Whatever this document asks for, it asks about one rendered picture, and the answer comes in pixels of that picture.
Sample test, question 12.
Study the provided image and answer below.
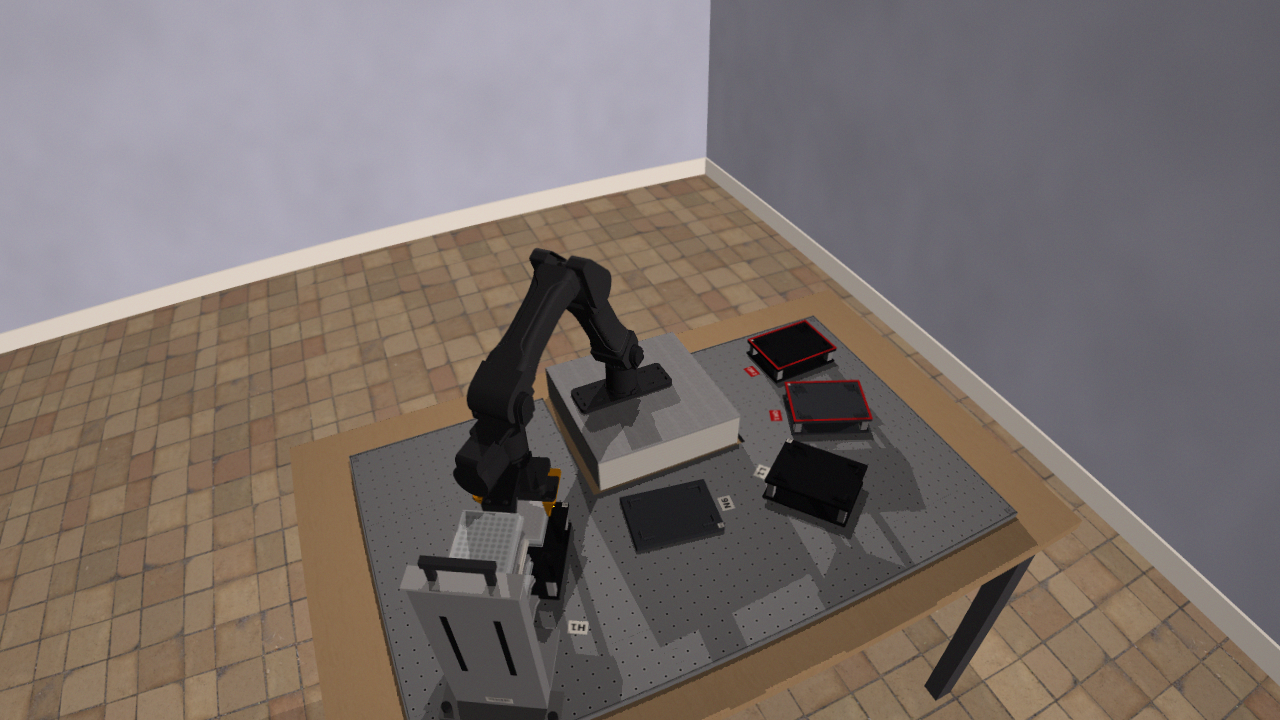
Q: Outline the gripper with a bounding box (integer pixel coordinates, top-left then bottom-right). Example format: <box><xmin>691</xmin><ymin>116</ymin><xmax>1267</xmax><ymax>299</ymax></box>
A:
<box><xmin>509</xmin><ymin>450</ymin><xmax>561</xmax><ymax>518</ymax></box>

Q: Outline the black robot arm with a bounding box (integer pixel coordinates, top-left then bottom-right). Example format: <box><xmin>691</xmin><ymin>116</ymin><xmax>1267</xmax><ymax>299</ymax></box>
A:
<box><xmin>453</xmin><ymin>249</ymin><xmax>672</xmax><ymax>512</ymax></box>

